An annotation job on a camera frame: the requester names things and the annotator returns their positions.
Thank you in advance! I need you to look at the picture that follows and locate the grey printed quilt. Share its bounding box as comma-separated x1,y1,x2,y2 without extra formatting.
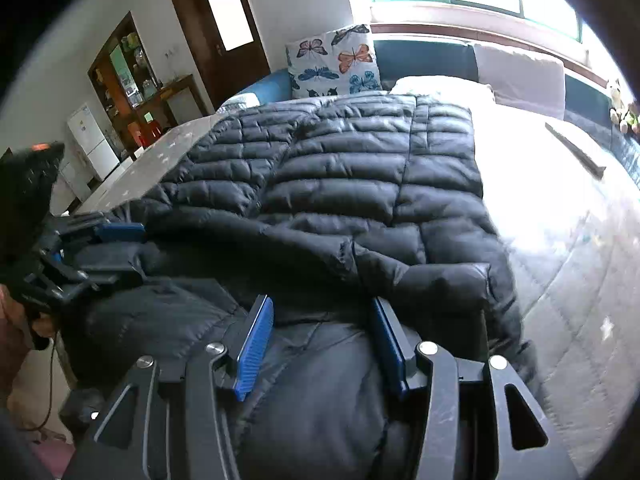
75,95,640,476

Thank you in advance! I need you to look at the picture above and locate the black quilted down coat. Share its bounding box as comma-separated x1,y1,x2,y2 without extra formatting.
60,92,543,480

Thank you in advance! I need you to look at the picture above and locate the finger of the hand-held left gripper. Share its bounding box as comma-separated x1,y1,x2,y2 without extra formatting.
30,242,148,306
47,211,147,247

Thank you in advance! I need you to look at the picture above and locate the pink cloth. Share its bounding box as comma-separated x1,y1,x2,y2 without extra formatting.
27,432,81,478

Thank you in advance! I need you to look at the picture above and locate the butterfly print pillow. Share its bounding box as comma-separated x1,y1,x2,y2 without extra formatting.
285,24,383,100

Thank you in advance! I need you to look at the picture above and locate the red plastic stool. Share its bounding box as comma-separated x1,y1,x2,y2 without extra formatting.
127,120,162,150

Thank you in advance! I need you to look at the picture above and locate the grey cushion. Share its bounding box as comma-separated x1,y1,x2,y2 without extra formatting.
472,42,566,121

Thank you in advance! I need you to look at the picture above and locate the white fridge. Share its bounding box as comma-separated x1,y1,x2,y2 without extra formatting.
67,102,121,181

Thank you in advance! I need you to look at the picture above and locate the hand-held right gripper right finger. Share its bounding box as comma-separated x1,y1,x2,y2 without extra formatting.
370,297,581,480

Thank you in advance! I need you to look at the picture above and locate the wooden cabinet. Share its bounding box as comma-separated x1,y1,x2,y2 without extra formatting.
87,10,208,161

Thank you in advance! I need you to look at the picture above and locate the blue bed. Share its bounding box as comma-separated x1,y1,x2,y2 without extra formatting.
217,35,640,191

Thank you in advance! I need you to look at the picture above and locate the person's left hand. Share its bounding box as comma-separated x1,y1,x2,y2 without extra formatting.
0,282,57,356

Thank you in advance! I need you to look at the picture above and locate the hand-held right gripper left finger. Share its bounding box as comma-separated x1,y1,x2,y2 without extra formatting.
62,294,275,480

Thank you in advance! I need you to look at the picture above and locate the person's left forearm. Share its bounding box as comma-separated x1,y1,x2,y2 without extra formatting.
0,342,31,403

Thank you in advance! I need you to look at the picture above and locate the black cable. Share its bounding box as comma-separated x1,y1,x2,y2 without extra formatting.
15,345,57,433

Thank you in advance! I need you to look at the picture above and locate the thin book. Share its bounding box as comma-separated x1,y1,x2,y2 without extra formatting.
545,122,607,178

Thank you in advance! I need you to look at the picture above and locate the white pillow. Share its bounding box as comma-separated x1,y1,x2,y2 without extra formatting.
389,75,497,107

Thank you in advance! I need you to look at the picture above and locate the stuffed toy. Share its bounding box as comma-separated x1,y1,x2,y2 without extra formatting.
605,79,640,136

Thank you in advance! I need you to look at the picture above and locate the brown wooden door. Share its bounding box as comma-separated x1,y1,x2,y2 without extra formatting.
165,0,271,111

